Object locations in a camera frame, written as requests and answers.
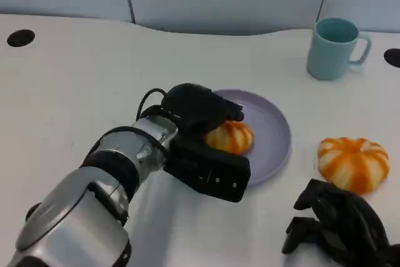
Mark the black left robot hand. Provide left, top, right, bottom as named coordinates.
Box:
left=161, top=83, right=245, bottom=135

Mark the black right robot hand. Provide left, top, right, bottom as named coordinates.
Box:
left=281, top=178, right=400, bottom=267

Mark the orange and white toy bread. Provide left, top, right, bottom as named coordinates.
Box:
left=204, top=119, right=256, bottom=155
left=317, top=137, right=390, bottom=195

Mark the lilac plate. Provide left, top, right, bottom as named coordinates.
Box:
left=212, top=88, right=293, bottom=187

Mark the pale green mug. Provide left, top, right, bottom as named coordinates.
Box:
left=306, top=18, right=373, bottom=81

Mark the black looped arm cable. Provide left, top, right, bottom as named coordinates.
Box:
left=136, top=88, right=169, bottom=121

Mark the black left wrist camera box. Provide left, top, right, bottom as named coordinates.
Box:
left=162, top=132, right=252, bottom=204

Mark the black table cable grommet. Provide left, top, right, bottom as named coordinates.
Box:
left=6, top=29, right=36, bottom=48
left=383, top=48, right=400, bottom=68

